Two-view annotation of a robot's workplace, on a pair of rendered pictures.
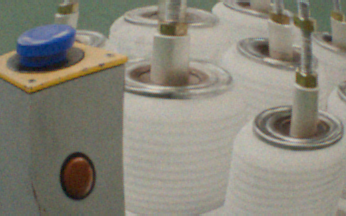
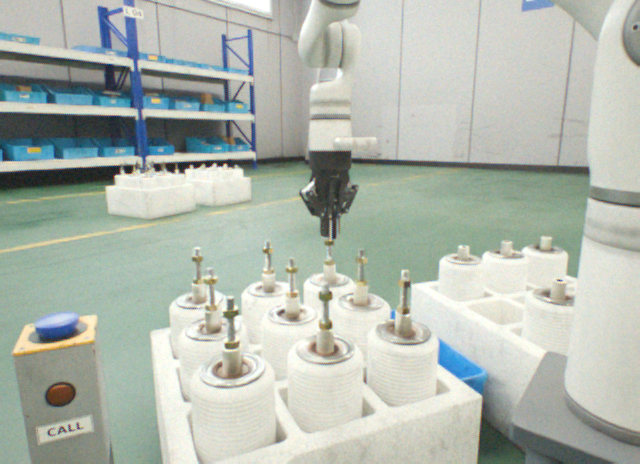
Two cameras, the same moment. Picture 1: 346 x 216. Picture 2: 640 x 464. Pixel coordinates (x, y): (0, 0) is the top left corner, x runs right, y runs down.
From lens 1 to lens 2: 0.40 m
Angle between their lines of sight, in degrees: 22
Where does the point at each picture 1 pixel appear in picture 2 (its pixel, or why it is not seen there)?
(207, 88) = (217, 336)
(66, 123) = (51, 369)
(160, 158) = (191, 366)
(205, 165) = not seen: hidden behind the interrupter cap
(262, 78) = (267, 328)
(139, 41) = (245, 302)
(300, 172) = (205, 400)
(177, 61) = (211, 323)
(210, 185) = not seen: hidden behind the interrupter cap
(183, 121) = (198, 351)
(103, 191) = (83, 399)
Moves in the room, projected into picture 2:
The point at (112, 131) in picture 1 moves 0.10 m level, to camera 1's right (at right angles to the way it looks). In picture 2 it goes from (88, 371) to (167, 391)
